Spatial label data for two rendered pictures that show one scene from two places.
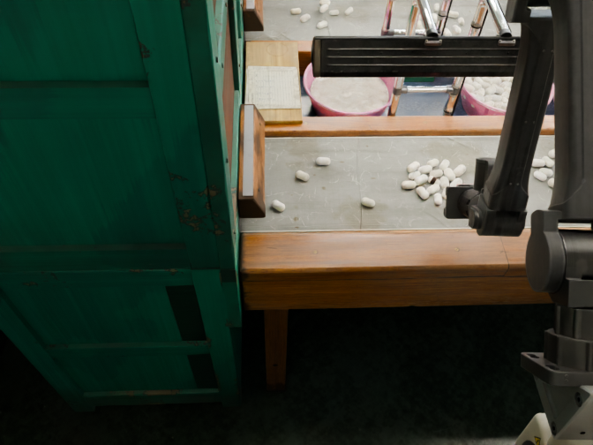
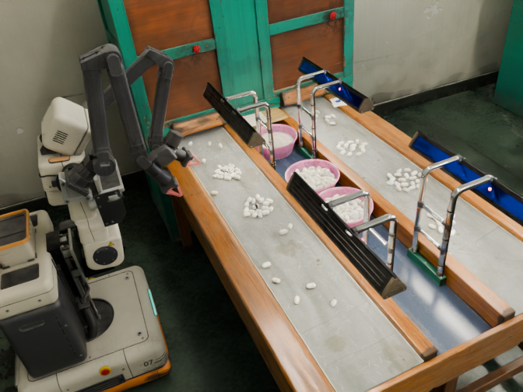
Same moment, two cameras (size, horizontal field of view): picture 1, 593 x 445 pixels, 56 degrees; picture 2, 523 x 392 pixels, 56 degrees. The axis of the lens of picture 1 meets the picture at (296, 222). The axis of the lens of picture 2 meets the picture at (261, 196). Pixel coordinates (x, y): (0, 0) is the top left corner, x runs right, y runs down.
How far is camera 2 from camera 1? 249 cm
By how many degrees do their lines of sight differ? 52
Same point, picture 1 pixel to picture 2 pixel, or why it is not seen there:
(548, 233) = not seen: hidden behind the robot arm
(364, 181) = (216, 158)
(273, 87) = (250, 120)
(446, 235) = (193, 180)
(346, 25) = (321, 127)
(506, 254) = (190, 196)
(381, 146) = (240, 156)
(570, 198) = not seen: hidden behind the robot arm
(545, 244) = not seen: hidden behind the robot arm
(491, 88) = (307, 175)
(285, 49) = (279, 115)
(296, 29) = (305, 117)
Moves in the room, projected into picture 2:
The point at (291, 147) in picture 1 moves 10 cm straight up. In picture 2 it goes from (225, 138) to (222, 123)
